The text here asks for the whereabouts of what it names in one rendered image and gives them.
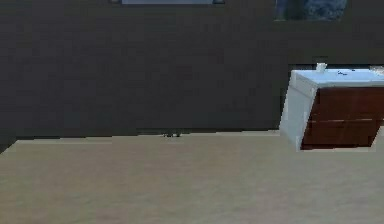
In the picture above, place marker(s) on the grey framed window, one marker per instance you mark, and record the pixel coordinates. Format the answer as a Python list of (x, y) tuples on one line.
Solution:
[(168, 1)]

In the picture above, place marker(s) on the pale object on cabinet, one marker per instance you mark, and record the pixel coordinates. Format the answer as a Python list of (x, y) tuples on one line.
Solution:
[(377, 69)]

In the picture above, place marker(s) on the white cabinet with brown drawers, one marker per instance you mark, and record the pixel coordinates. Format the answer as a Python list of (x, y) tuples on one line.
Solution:
[(340, 116)]

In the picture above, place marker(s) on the blue framed wall picture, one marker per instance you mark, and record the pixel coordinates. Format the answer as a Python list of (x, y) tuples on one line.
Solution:
[(311, 9)]

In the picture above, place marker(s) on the small dark object on cabinet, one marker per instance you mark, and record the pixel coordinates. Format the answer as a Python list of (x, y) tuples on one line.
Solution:
[(342, 73)]

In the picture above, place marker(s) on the small white cup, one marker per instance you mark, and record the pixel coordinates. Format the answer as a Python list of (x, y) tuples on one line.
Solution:
[(321, 67)]

